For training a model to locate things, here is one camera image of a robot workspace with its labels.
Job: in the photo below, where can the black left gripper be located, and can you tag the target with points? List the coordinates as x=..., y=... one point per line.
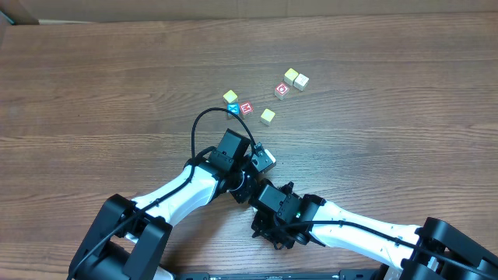
x=250, y=171

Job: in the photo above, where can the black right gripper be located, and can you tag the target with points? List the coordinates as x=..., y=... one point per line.
x=264, y=228

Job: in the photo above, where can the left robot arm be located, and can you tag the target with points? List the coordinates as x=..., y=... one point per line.
x=128, y=236

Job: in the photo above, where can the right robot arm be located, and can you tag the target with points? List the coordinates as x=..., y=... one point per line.
x=435, y=250

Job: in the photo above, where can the yellow block centre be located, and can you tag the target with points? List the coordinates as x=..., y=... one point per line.
x=267, y=117

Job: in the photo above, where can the yellow block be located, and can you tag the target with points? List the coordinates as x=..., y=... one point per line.
x=267, y=117
x=290, y=76
x=230, y=97

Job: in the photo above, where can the red letter M block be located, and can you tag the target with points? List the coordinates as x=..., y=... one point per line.
x=246, y=109

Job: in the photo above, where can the blue letter block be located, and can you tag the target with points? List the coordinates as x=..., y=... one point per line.
x=233, y=110

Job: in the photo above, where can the yellow block left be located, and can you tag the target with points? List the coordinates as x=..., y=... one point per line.
x=230, y=97

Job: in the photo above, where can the red letter block right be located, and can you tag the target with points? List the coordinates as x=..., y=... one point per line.
x=281, y=91

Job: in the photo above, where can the white block far right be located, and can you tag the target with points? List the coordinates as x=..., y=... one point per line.
x=301, y=82

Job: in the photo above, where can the yellow block far right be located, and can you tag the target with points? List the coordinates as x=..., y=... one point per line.
x=290, y=76

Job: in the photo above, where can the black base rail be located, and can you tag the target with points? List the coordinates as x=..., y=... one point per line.
x=347, y=274

